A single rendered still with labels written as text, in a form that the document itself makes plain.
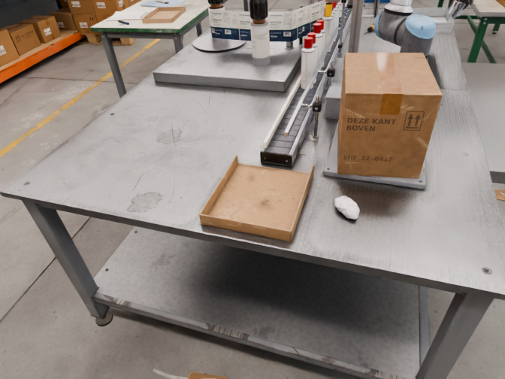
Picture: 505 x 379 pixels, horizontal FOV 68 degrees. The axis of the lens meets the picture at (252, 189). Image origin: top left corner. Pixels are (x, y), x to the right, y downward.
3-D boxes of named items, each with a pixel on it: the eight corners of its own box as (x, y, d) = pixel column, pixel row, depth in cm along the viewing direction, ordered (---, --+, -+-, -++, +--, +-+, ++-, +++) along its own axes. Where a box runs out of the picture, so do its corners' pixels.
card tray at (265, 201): (237, 164, 126) (236, 153, 124) (313, 174, 119) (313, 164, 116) (201, 224, 105) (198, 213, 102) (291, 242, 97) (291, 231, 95)
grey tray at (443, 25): (405, 18, 203) (406, 8, 200) (446, 16, 197) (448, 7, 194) (406, 34, 183) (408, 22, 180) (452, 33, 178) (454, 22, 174)
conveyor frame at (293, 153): (334, 20, 244) (335, 13, 241) (352, 21, 241) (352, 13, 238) (260, 163, 126) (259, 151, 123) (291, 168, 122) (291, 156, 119)
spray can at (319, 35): (310, 68, 173) (312, 22, 160) (322, 69, 172) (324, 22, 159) (308, 73, 169) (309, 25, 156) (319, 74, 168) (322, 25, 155)
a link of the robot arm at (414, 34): (415, 59, 151) (423, 25, 142) (391, 50, 160) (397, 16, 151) (436, 53, 155) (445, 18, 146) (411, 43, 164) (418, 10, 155)
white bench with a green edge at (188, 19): (199, 47, 472) (188, -24, 421) (255, 49, 453) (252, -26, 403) (119, 120, 333) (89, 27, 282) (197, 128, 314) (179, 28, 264)
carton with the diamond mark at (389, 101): (337, 125, 138) (344, 52, 120) (406, 128, 133) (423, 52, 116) (337, 174, 115) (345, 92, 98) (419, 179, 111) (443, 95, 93)
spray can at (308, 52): (302, 84, 160) (303, 35, 147) (314, 86, 158) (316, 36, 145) (299, 89, 156) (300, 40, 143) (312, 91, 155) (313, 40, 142)
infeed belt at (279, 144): (337, 19, 243) (337, 13, 241) (349, 19, 241) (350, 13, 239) (264, 161, 125) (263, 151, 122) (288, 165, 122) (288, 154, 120)
